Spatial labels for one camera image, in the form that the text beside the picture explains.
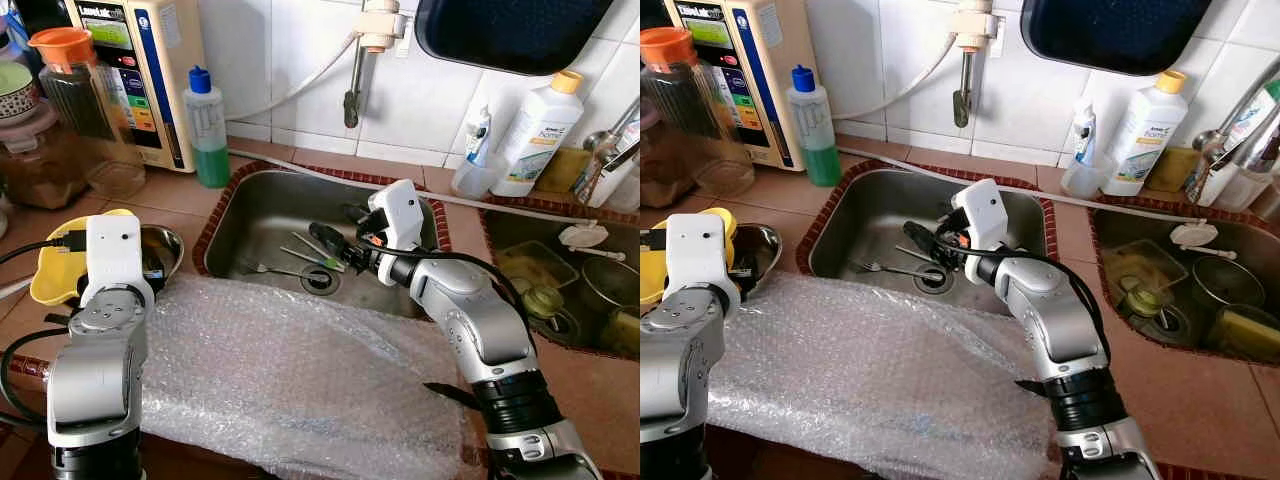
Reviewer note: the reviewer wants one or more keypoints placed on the small steel bowl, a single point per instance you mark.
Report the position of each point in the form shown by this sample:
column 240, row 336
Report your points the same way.
column 768, row 243
column 172, row 245

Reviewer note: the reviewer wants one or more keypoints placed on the clear plastic food container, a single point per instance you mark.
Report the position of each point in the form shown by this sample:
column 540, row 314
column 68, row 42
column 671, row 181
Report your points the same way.
column 1140, row 262
column 530, row 265

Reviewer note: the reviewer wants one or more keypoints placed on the dark blue tray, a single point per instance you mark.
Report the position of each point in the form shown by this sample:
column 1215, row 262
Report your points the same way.
column 1110, row 30
column 510, row 30

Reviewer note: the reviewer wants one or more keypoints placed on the jar of brown powder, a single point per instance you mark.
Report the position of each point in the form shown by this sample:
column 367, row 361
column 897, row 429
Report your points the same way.
column 655, row 170
column 35, row 170

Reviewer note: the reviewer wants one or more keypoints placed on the white utensil holder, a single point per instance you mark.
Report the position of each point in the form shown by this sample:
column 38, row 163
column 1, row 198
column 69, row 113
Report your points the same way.
column 1235, row 185
column 620, row 185

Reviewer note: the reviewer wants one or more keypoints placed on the small clear spray bottle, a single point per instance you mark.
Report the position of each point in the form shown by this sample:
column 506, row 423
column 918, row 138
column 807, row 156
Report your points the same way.
column 472, row 170
column 1080, row 170

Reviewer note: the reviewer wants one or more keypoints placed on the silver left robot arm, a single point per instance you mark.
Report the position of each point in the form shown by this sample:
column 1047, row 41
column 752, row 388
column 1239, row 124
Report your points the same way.
column 680, row 380
column 95, row 385

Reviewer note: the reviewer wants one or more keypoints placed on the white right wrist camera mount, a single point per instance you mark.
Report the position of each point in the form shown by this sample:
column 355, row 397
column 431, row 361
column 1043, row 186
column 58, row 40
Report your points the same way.
column 402, row 210
column 985, row 208

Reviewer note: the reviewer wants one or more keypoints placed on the yellow sponge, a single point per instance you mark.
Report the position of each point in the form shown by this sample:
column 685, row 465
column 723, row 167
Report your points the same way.
column 560, row 172
column 1168, row 172

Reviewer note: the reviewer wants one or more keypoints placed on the green dish soap bottle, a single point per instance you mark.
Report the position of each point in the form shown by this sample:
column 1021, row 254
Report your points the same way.
column 818, row 160
column 210, row 160

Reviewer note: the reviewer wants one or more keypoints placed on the patterned ceramic bowl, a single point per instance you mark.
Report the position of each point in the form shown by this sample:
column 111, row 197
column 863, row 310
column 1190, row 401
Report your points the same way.
column 15, row 95

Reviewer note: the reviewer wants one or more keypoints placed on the drinking glass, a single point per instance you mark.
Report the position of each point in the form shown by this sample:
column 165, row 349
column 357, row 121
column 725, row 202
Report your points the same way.
column 1140, row 298
column 545, row 300

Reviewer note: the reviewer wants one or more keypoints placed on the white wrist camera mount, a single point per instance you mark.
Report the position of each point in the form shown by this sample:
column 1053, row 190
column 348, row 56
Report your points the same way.
column 700, row 255
column 985, row 208
column 115, row 255
column 402, row 210

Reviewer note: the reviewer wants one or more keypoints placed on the beige water ionizer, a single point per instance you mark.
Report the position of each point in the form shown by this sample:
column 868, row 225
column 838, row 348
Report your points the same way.
column 770, row 80
column 170, row 80

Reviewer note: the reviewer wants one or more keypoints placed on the white bottle yellow cap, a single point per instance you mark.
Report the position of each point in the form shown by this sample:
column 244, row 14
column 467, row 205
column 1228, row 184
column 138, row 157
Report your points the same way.
column 1140, row 140
column 530, row 140

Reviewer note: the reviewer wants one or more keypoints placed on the steel pot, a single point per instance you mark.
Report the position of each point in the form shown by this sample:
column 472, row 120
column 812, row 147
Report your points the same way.
column 610, row 285
column 1225, row 283

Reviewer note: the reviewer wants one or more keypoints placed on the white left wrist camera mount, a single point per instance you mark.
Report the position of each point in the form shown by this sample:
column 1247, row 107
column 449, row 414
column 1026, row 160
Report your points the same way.
column 115, row 255
column 700, row 255

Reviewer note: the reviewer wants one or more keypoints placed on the glass pitcher orange lid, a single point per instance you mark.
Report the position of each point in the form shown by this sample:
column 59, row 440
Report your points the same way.
column 85, row 110
column 690, row 110

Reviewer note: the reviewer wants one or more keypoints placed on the yellow plastic bowl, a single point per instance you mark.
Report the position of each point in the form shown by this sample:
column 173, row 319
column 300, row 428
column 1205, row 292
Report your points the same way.
column 652, row 280
column 55, row 275

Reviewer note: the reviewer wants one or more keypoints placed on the clear bubble wrap sheet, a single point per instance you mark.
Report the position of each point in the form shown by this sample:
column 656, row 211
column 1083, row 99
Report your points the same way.
column 880, row 370
column 290, row 370

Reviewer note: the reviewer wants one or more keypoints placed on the yellowish plastic tub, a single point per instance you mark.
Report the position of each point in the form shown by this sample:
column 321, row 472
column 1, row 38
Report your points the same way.
column 622, row 330
column 1240, row 332

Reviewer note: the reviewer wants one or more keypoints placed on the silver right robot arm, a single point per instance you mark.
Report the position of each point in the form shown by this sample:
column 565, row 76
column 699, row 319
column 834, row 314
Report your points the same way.
column 480, row 320
column 1050, row 320

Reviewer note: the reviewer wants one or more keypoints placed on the stainless steel sink basin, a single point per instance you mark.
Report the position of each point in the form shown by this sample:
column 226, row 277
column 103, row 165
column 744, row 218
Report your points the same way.
column 260, row 215
column 860, row 215
column 1120, row 225
column 520, row 225

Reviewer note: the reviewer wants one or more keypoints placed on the wall faucet white diverter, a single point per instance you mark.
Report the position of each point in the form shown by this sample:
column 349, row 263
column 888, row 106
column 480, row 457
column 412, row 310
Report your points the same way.
column 975, row 25
column 380, row 25

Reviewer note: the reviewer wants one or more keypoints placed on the metal fork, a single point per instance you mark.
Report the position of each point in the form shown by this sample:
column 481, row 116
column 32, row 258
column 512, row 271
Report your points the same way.
column 270, row 270
column 880, row 268

